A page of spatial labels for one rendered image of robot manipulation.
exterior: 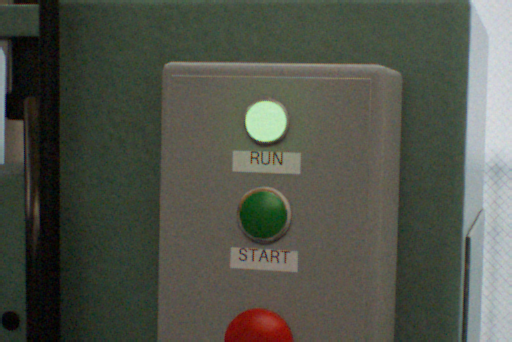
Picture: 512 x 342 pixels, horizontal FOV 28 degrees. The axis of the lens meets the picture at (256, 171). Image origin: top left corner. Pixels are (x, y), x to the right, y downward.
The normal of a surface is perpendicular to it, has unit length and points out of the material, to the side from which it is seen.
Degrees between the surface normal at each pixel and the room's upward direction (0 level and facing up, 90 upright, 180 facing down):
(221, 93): 90
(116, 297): 90
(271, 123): 91
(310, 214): 90
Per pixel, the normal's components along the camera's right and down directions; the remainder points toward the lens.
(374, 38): -0.26, 0.05
